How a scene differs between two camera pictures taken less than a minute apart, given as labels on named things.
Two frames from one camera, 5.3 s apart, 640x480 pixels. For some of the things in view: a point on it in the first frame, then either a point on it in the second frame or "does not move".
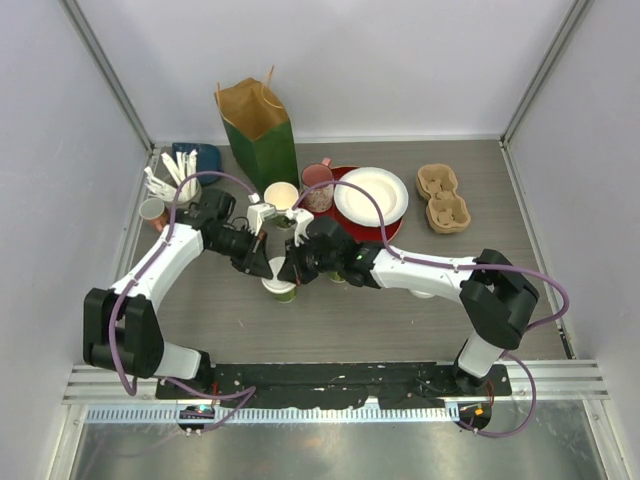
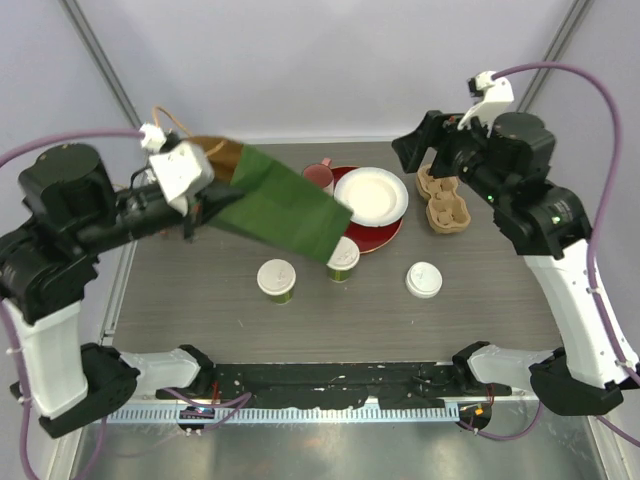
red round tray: x=361 y=232 does not move
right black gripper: x=293 y=270 -> x=440 y=132
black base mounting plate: x=399 y=385 does not move
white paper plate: x=386 y=189 does not move
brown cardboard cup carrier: x=445 y=209 does not move
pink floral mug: x=321 y=199 does not move
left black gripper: x=255 y=260 -> x=204 y=205
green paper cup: x=336 y=277 does not move
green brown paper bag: x=259 y=132 -> x=274 y=205
